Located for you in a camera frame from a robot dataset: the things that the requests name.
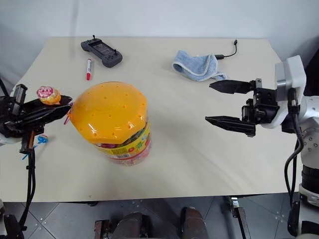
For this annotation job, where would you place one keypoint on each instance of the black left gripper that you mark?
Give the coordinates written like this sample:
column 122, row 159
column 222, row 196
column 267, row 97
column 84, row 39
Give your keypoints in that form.
column 15, row 117

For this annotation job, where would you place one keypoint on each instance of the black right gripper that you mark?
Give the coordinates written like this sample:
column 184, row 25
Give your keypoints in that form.
column 264, row 104

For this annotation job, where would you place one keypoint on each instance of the orange lollipop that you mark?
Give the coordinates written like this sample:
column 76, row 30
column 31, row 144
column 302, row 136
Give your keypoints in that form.
column 48, row 95

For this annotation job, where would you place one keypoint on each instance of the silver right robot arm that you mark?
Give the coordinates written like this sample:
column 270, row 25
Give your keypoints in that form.
column 310, row 139

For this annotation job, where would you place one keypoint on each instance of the orange perforated jar lid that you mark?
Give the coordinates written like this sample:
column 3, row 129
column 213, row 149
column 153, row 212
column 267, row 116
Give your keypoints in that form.
column 109, row 112

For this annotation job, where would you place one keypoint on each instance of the clear plastic lollipop jar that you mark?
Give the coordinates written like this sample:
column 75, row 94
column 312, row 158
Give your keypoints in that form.
column 132, row 152

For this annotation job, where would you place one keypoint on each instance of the blue white wrapped lollipop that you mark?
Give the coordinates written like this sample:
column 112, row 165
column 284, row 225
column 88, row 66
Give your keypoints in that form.
column 42, row 140

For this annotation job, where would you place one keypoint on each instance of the red white marker pen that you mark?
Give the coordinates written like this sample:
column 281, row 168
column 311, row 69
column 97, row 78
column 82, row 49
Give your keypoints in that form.
column 88, row 69

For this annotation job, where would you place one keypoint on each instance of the light blue towel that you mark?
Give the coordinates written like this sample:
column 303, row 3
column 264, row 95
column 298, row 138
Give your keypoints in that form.
column 197, row 66

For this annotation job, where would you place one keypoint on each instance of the dark grey handheld controller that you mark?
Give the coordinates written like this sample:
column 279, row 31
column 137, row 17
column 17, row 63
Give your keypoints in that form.
column 102, row 51

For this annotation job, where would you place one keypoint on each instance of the metal table leg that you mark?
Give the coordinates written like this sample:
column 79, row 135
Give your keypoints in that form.
column 240, row 216
column 102, row 229

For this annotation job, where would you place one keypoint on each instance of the dark rounded shape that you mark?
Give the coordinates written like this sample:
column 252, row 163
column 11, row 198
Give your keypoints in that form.
column 195, row 222
column 133, row 225

